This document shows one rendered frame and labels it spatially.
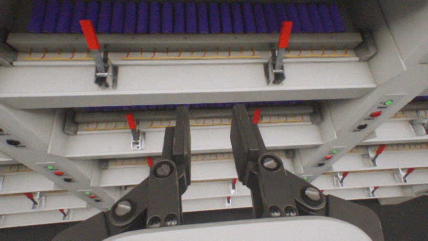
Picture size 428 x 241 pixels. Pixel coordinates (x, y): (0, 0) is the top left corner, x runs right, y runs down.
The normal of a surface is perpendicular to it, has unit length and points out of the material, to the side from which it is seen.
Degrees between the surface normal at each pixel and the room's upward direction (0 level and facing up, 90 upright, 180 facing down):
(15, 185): 18
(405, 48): 90
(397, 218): 0
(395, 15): 90
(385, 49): 90
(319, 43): 108
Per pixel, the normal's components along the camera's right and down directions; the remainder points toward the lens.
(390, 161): 0.07, -0.32
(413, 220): 0.04, -0.60
